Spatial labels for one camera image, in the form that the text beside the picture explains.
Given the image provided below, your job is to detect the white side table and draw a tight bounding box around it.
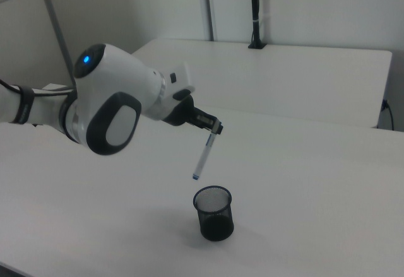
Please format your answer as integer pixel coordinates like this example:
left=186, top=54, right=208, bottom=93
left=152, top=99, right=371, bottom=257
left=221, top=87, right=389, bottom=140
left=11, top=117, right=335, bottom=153
left=130, top=38, right=393, bottom=129

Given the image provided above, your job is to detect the black clamped pole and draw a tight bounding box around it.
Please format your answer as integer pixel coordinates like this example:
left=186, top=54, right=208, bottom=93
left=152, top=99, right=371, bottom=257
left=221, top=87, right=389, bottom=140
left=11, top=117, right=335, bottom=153
left=247, top=0, right=268, bottom=50

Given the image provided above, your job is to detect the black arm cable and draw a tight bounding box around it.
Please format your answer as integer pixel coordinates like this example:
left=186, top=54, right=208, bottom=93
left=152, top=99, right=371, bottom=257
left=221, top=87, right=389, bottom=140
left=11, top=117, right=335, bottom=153
left=0, top=78, right=78, bottom=97

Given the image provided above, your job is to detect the black arm strap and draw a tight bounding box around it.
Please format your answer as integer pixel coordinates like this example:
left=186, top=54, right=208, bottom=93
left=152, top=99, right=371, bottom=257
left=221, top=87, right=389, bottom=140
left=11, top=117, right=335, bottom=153
left=10, top=85, right=37, bottom=124

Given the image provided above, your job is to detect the black mesh pen cup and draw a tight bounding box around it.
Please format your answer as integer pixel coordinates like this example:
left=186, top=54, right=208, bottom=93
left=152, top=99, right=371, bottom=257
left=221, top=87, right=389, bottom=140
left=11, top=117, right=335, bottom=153
left=193, top=186, right=235, bottom=242

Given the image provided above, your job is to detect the black wall cable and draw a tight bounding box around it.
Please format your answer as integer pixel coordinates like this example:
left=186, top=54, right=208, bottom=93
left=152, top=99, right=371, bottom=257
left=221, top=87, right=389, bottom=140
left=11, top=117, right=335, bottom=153
left=381, top=99, right=395, bottom=131

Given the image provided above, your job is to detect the blue and white marker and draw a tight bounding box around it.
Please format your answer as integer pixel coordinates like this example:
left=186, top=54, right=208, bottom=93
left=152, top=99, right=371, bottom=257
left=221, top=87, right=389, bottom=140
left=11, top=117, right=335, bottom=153
left=191, top=133, right=217, bottom=181

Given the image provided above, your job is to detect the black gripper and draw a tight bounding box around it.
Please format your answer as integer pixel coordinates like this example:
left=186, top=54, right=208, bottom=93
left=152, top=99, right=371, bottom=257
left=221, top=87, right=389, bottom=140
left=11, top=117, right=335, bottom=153
left=162, top=95, right=225, bottom=136

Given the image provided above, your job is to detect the grey metal frame post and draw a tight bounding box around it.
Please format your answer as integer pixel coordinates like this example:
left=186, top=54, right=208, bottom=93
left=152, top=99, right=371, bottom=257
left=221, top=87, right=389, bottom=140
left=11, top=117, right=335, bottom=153
left=35, top=0, right=77, bottom=86
left=199, top=0, right=219, bottom=42

